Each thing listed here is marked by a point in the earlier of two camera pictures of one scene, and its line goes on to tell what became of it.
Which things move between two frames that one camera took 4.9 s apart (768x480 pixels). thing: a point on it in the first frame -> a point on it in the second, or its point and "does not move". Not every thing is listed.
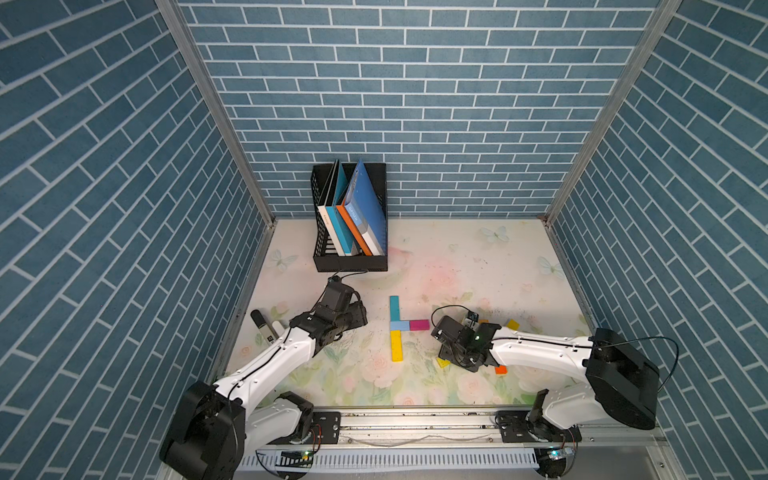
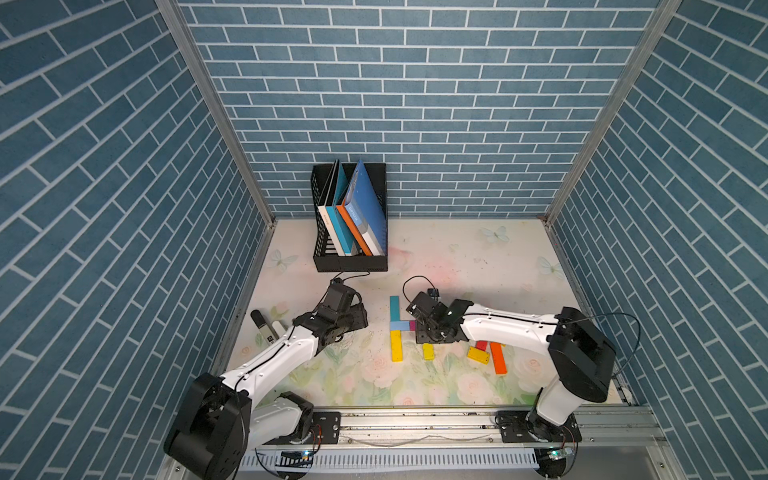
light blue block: [399, 326] does not move
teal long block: [394, 308] does not move
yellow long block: [396, 345] does not move
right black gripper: [443, 353] -> [421, 338]
